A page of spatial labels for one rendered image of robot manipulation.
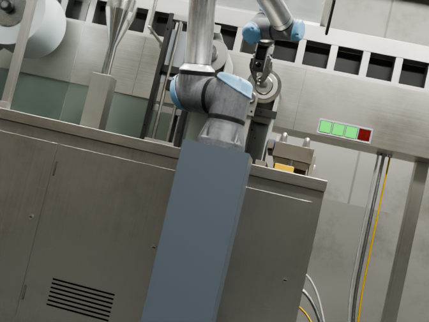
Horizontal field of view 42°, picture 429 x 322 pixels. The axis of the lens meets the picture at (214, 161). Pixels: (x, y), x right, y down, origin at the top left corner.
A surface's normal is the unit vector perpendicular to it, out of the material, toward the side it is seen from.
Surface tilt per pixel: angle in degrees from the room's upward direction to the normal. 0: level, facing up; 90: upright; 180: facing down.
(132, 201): 90
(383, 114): 90
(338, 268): 90
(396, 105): 90
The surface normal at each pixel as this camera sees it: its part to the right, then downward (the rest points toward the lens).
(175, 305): -0.11, -0.08
